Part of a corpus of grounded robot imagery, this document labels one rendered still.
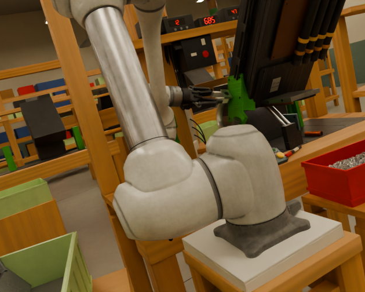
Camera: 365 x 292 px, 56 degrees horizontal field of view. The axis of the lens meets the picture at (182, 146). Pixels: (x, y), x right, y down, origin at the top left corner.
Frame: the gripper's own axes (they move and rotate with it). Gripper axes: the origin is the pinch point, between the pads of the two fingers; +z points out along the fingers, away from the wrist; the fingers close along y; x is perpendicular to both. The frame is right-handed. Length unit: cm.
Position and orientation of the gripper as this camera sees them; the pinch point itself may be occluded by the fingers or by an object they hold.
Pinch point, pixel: (220, 97)
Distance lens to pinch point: 160.7
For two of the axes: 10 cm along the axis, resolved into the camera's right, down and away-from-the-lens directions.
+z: 9.2, -0.4, 3.9
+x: -2.7, 6.7, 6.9
